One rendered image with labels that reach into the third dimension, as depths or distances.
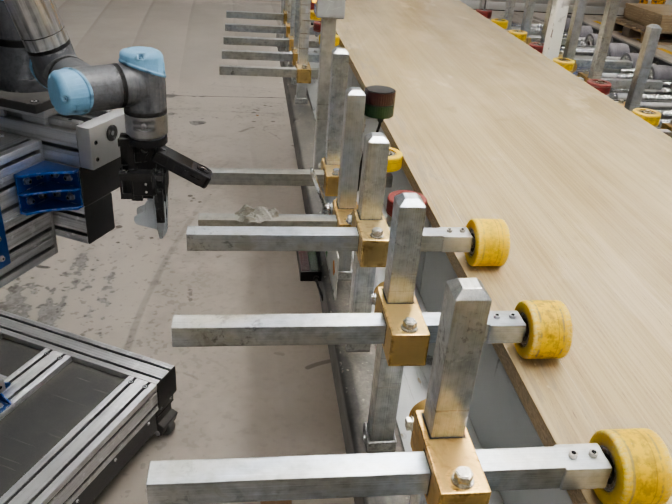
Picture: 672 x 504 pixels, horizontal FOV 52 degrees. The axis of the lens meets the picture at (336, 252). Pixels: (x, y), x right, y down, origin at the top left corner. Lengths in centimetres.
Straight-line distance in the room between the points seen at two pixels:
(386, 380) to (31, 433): 112
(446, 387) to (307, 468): 16
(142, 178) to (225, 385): 111
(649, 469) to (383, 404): 40
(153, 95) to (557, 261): 76
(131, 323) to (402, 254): 181
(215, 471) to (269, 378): 162
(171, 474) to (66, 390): 132
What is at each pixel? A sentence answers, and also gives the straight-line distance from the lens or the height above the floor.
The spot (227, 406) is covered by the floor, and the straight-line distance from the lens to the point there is 221.
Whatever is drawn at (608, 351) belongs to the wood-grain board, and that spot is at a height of 90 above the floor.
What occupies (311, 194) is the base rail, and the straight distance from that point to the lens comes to 187.
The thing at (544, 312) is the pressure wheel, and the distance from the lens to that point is 96.
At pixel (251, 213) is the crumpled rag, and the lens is 137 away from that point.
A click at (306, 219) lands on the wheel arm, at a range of 138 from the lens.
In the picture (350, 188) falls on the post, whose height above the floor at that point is 92.
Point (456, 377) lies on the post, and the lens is 69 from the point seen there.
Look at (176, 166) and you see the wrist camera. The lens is 131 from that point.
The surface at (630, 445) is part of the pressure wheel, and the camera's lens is 79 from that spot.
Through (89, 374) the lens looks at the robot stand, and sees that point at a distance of 205.
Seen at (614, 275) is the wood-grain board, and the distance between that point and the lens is 127.
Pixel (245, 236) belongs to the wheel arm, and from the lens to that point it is 110.
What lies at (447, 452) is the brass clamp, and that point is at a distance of 73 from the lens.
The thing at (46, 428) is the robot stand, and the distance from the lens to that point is 191.
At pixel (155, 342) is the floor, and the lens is 249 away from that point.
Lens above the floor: 147
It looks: 29 degrees down
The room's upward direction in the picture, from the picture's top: 4 degrees clockwise
